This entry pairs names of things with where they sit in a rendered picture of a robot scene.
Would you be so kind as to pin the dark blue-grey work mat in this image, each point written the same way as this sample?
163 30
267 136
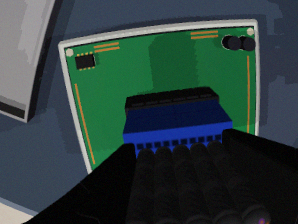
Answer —
40 161

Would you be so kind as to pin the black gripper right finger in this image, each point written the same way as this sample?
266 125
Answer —
271 168

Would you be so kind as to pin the green circuit board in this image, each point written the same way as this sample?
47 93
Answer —
158 63

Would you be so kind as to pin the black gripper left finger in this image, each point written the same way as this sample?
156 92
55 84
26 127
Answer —
101 198

